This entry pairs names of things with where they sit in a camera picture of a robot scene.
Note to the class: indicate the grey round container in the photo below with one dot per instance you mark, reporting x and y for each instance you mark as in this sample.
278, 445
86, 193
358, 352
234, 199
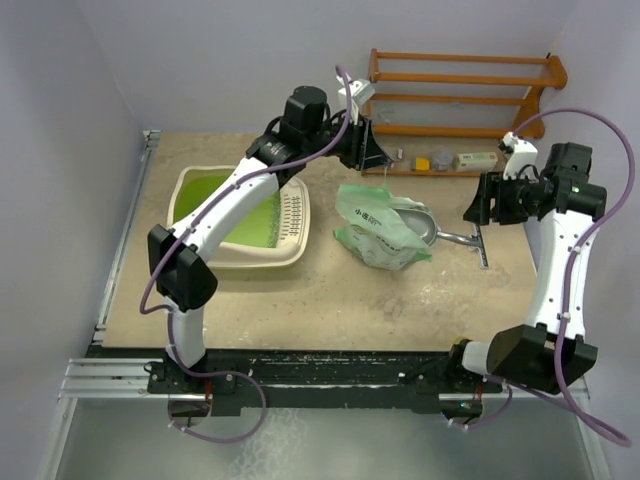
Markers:
442, 160

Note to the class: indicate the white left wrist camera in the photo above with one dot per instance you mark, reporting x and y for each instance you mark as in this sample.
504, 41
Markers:
354, 95

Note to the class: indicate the black white bag sealing strip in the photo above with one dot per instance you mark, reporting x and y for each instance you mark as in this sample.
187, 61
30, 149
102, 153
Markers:
481, 248

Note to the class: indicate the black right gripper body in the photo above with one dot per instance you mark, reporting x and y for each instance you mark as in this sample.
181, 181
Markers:
511, 203

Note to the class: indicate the wooden shelf rack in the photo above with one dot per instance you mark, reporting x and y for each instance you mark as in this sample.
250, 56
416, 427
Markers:
552, 75

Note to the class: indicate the green cat litter bag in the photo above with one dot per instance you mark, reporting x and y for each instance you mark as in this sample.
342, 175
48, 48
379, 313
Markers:
373, 230

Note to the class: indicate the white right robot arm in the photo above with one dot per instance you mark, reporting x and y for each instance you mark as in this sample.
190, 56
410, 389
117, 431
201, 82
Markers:
548, 349

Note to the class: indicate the silver metal scoop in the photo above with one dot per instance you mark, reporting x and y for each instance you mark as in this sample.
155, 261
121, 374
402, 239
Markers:
424, 225

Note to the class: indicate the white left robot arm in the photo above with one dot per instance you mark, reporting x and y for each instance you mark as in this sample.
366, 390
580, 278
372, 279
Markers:
179, 255

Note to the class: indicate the green white carton box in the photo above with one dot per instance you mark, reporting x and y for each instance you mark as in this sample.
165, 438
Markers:
475, 162

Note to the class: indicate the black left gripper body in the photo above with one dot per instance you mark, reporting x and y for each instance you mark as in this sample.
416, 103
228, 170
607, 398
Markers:
348, 149

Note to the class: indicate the yellow small block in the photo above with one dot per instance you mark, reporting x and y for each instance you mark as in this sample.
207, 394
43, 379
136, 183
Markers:
421, 164

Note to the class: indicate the beige green litter box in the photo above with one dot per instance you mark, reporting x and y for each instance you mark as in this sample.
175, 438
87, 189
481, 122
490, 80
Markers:
274, 234

